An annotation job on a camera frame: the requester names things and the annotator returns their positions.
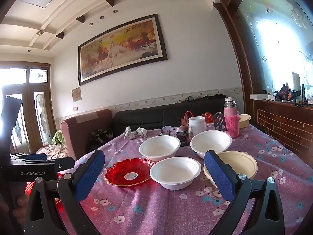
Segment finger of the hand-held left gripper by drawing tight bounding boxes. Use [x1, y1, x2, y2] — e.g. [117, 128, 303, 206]
[55, 157, 75, 171]
[11, 153, 48, 162]

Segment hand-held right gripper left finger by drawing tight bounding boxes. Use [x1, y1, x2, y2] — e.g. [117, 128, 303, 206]
[24, 149, 105, 235]

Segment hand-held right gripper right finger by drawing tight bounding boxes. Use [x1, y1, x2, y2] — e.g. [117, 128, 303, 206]
[204, 150, 285, 235]

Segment cream plastic bowl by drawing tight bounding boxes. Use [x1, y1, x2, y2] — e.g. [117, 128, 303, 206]
[203, 151, 258, 188]

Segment white foam bowl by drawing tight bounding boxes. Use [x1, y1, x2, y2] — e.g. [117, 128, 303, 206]
[190, 130, 232, 159]
[139, 135, 181, 162]
[150, 157, 201, 190]

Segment person's left hand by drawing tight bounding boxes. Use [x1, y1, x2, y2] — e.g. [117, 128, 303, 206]
[12, 193, 30, 222]

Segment leaf patterned blanket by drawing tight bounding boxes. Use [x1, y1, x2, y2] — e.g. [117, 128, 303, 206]
[37, 143, 71, 159]

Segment green cloth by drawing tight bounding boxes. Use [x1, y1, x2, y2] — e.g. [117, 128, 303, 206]
[51, 130, 64, 145]

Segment brown armchair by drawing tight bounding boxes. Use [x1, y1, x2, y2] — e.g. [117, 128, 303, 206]
[37, 109, 113, 161]

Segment black gadgets on sofa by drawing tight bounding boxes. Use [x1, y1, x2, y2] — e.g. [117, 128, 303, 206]
[90, 128, 114, 144]

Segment wooden glass door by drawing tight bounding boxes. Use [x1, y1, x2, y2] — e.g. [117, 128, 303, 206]
[0, 62, 57, 153]

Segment black slotted spatula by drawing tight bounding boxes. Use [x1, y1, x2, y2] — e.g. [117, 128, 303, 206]
[213, 112, 227, 131]

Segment dark glass jars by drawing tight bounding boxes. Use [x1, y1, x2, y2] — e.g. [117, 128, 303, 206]
[176, 131, 190, 147]

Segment white plastic jar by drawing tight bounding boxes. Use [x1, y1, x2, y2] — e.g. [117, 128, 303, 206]
[188, 116, 206, 137]

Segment pink sleeved thermos bottle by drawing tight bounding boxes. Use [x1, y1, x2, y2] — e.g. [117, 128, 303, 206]
[224, 97, 241, 139]

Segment orange-red plastic bag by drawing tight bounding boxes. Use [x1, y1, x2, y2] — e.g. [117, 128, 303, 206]
[201, 112, 216, 124]

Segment small cream bowl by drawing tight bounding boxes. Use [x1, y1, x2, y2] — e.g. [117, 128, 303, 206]
[238, 114, 251, 129]

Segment pink floral tablecloth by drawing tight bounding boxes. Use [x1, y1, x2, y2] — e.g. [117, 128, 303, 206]
[57, 124, 313, 235]

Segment black leather sofa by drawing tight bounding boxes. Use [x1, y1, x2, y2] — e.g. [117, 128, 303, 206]
[113, 99, 227, 140]

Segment brick pattern counter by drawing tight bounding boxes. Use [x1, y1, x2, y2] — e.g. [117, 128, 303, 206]
[249, 99, 313, 157]

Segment black bag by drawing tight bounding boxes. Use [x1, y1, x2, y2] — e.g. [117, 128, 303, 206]
[177, 93, 227, 102]

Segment white flat box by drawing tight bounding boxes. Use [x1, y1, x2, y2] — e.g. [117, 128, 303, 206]
[249, 93, 269, 101]

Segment pile of dark tools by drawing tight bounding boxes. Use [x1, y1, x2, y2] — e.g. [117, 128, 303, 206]
[274, 83, 302, 103]

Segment framed horse painting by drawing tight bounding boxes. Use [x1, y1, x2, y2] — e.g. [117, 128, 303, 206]
[78, 14, 168, 86]

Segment frosted glass partition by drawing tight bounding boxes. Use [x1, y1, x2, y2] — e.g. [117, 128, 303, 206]
[236, 0, 313, 103]

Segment red handled bag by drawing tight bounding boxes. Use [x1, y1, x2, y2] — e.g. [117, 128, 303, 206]
[180, 111, 195, 128]

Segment small framed wall plaque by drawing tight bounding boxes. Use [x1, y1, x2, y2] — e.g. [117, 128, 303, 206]
[72, 87, 82, 102]

